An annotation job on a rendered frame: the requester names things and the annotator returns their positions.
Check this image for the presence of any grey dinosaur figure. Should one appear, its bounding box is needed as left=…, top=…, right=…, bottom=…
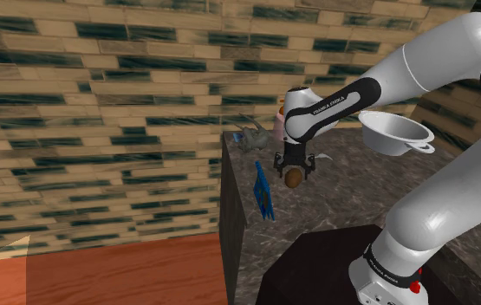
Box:
left=232, top=113, right=271, bottom=154

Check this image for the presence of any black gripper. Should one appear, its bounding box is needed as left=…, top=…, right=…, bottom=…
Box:
left=273, top=142, right=316, bottom=180

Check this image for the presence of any dark robot stand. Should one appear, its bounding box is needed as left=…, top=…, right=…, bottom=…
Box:
left=255, top=224, right=465, bottom=305

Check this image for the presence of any pink cup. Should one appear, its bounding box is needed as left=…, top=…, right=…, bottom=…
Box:
left=272, top=105, right=287, bottom=142

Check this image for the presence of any brown egg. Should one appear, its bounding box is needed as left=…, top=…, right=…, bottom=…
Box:
left=283, top=167, right=303, bottom=190

